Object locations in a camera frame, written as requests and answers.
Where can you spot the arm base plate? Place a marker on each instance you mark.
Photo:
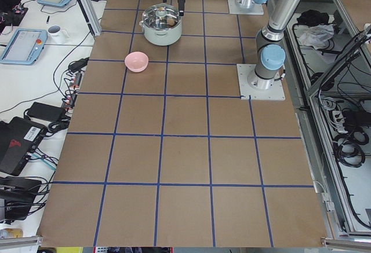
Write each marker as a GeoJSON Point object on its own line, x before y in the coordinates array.
{"type": "Point", "coordinates": [246, 7]}
{"type": "Point", "coordinates": [252, 87]}

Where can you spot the near teach pendant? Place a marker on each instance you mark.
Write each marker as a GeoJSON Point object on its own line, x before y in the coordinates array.
{"type": "Point", "coordinates": [24, 47]}

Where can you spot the pink bowl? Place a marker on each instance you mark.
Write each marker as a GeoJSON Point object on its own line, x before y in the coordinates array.
{"type": "Point", "coordinates": [136, 61]}

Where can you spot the glass pot lid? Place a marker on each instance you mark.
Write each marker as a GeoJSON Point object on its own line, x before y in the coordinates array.
{"type": "Point", "coordinates": [155, 16]}

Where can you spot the white mug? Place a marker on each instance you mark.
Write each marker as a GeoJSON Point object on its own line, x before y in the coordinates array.
{"type": "Point", "coordinates": [59, 35]}

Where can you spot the brown egg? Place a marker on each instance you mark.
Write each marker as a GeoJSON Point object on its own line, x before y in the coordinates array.
{"type": "Point", "coordinates": [171, 22]}

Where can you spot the pale green electric pot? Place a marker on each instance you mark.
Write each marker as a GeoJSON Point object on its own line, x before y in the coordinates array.
{"type": "Point", "coordinates": [162, 37]}

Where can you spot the aluminium frame post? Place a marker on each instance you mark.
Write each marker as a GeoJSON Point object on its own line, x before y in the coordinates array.
{"type": "Point", "coordinates": [90, 17]}

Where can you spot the black laptop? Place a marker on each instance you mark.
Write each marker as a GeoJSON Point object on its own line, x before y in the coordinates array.
{"type": "Point", "coordinates": [19, 138]}

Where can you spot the black power adapter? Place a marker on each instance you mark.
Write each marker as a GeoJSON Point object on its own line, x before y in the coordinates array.
{"type": "Point", "coordinates": [45, 112]}

